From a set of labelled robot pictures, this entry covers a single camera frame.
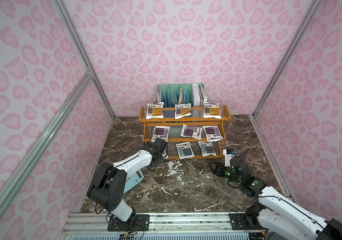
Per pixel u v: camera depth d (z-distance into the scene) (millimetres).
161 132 902
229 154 722
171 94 1090
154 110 801
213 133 885
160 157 736
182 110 805
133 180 854
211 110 804
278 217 566
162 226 722
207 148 979
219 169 705
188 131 902
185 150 972
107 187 451
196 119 796
